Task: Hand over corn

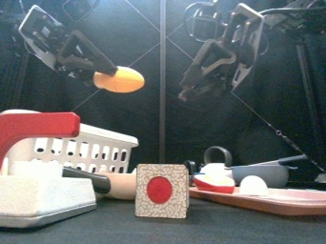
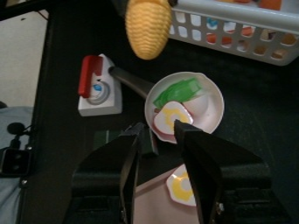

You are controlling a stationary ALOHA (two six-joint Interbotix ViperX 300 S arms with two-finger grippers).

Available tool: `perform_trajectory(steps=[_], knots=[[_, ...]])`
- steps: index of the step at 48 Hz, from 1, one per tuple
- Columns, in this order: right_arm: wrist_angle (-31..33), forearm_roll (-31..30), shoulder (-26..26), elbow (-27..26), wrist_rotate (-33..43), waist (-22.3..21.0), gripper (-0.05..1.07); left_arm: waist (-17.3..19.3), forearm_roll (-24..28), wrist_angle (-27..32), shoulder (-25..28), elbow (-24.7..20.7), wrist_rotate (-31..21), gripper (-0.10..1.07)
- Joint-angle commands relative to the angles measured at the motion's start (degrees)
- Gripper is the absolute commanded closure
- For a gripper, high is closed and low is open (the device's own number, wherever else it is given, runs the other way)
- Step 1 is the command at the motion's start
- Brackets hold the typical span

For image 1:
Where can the red toy apple slice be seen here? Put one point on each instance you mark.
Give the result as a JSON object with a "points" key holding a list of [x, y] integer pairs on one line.
{"points": [[215, 184]]}

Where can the white toy egg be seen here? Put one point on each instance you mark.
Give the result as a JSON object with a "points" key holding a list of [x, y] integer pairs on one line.
{"points": [[253, 186]]}

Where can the pink plastic tray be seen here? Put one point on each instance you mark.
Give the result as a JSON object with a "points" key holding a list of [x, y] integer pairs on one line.
{"points": [[289, 200]]}

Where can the red and white toy appliance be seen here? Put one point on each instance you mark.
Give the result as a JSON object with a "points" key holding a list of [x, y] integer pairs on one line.
{"points": [[38, 190]]}

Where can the beige rolling pin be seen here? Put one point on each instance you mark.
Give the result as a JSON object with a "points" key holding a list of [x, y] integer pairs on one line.
{"points": [[121, 186]]}

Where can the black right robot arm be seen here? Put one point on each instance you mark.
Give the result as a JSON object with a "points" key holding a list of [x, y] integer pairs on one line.
{"points": [[297, 16]]}

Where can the patterned block with red circle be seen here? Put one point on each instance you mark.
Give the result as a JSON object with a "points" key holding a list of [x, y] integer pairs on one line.
{"points": [[161, 190]]}

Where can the thin diagonal brace rod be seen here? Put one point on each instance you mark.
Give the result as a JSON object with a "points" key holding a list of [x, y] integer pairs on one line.
{"points": [[280, 133]]}

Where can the black tripod leg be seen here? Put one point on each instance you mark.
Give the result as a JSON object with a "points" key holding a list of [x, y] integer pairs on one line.
{"points": [[312, 111]]}

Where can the white plastic slotted basket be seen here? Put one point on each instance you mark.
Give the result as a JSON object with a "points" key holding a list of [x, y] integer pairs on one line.
{"points": [[102, 143]]}

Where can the orange egg-shaped object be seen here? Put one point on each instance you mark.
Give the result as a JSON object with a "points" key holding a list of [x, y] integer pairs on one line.
{"points": [[121, 80]]}

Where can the vertical metal frame pole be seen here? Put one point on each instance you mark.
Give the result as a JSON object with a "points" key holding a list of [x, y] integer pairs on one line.
{"points": [[162, 95]]}

